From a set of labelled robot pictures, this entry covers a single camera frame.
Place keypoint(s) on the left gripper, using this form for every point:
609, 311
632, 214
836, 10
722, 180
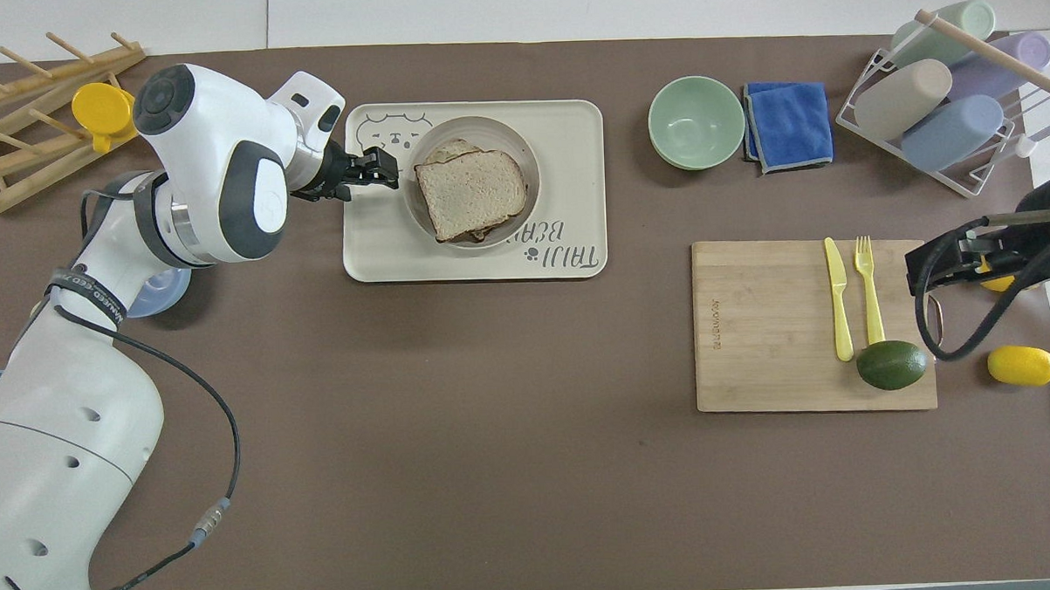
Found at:
339, 170

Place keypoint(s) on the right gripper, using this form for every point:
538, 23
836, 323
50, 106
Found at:
1046, 216

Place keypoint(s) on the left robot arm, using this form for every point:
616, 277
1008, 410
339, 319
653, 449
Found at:
58, 433

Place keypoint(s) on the bread sandwich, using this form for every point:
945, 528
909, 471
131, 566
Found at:
473, 192

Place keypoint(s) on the beige round plate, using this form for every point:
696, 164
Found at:
519, 138

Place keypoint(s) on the yellow lemon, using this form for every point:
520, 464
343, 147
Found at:
998, 282
1023, 366

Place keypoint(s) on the toasted bread slice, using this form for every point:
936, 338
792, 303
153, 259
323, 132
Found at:
454, 149

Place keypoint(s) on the blue plastic cup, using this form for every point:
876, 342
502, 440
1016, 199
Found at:
952, 132

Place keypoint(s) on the yellow plastic fork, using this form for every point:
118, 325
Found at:
871, 309

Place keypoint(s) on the green avocado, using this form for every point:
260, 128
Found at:
892, 365

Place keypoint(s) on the yellow plastic knife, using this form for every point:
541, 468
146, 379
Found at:
840, 310

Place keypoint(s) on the beige plastic cup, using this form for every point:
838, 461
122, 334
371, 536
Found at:
902, 98

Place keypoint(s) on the purple plastic cup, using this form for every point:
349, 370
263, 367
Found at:
1006, 64

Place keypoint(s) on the beige printed tray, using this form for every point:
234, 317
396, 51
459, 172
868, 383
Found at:
565, 180

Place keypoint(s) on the wooden rod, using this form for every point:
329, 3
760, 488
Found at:
997, 56

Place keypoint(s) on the green plastic cup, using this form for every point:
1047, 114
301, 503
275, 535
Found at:
944, 36

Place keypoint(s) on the blue cloth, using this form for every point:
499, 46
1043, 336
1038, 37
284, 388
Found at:
790, 124

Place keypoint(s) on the wooden cutting board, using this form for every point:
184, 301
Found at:
771, 339

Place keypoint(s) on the light blue plastic bowl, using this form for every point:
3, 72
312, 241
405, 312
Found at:
162, 294

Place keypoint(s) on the yellow cup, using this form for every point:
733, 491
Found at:
104, 109

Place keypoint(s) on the green bowl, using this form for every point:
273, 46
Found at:
695, 123

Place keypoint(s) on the wooden drying rack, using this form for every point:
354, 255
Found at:
22, 147

